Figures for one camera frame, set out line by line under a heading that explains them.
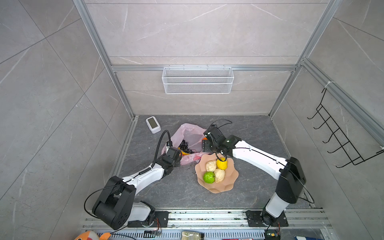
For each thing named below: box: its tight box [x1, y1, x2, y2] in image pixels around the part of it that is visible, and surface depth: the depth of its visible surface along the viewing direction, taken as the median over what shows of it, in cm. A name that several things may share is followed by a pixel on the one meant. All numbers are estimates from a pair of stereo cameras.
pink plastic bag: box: [161, 123, 213, 165], surface depth 98 cm
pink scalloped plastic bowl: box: [195, 153, 239, 194], surface depth 87 cm
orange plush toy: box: [74, 230, 112, 240], surface depth 65 cm
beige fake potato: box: [205, 160, 217, 172], surface depth 87 cm
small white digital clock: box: [145, 116, 162, 134], surface depth 112 cm
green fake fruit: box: [203, 171, 215, 184], surface depth 82 cm
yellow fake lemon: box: [216, 157, 228, 170], surface depth 87 cm
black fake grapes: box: [180, 139, 194, 154], surface depth 100 cm
